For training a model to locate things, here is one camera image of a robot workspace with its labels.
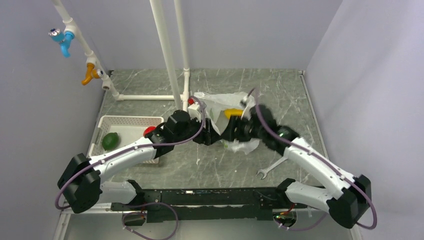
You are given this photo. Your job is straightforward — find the purple cable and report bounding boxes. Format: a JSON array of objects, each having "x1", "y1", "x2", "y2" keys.
[
  {"x1": 247, "y1": 87, "x2": 379, "y2": 231},
  {"x1": 54, "y1": 96, "x2": 208, "y2": 211}
]

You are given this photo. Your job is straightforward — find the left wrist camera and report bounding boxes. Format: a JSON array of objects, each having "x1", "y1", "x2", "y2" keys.
[{"x1": 187, "y1": 97, "x2": 206, "y2": 122}]

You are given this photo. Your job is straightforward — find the yellow fake fruit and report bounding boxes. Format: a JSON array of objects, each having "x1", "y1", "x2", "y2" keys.
[{"x1": 223, "y1": 108, "x2": 244, "y2": 119}]

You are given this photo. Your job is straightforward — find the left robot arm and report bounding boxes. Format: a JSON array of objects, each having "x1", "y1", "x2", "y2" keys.
[{"x1": 57, "y1": 110, "x2": 221, "y2": 214}]

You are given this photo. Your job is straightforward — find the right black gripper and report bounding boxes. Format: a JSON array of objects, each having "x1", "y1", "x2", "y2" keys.
[{"x1": 219, "y1": 114, "x2": 266, "y2": 144}]

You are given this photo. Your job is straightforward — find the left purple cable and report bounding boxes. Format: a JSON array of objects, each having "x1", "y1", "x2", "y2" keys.
[{"x1": 54, "y1": 96, "x2": 208, "y2": 211}]

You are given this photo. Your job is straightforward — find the silver wrench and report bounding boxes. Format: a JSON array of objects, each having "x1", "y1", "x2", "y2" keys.
[{"x1": 256, "y1": 157, "x2": 288, "y2": 180}]

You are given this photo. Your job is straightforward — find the blue valve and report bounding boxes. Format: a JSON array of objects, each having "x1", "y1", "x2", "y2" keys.
[{"x1": 48, "y1": 28, "x2": 75, "y2": 58}]

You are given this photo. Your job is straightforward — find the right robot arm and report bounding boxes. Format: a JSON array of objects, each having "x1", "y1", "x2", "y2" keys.
[{"x1": 220, "y1": 104, "x2": 378, "y2": 230}]

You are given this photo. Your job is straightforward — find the red fake fruit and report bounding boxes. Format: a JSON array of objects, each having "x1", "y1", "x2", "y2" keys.
[{"x1": 143, "y1": 126, "x2": 156, "y2": 136}]

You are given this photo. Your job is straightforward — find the white plastic basket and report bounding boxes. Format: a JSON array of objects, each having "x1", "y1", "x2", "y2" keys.
[{"x1": 88, "y1": 115, "x2": 164, "y2": 157}]

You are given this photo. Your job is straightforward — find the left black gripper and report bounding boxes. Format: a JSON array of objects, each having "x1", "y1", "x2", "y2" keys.
[{"x1": 174, "y1": 114, "x2": 220, "y2": 146}]

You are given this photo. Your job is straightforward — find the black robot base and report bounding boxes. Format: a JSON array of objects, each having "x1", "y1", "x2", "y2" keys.
[{"x1": 111, "y1": 187, "x2": 306, "y2": 223}]

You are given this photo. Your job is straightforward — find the white plastic bag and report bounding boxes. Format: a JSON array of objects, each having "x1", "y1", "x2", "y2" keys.
[{"x1": 194, "y1": 91, "x2": 259, "y2": 155}]

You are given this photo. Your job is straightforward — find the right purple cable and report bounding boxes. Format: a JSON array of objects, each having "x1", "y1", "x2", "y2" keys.
[{"x1": 247, "y1": 87, "x2": 379, "y2": 231}]

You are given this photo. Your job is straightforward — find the white PVC pipe frame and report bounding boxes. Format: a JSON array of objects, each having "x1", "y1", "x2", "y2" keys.
[{"x1": 52, "y1": 0, "x2": 191, "y2": 111}]

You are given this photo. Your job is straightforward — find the orange valve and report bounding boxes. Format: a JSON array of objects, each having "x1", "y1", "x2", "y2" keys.
[{"x1": 81, "y1": 62, "x2": 104, "y2": 86}]

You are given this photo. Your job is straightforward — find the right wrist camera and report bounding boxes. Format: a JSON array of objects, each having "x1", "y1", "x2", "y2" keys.
[{"x1": 240, "y1": 95, "x2": 256, "y2": 120}]

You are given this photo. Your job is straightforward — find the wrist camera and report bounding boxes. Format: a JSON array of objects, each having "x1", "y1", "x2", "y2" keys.
[
  {"x1": 240, "y1": 95, "x2": 256, "y2": 120},
  {"x1": 187, "y1": 97, "x2": 206, "y2": 122}
]

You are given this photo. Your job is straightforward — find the green fake fruit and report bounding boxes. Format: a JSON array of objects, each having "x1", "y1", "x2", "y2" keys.
[{"x1": 101, "y1": 132, "x2": 120, "y2": 151}]

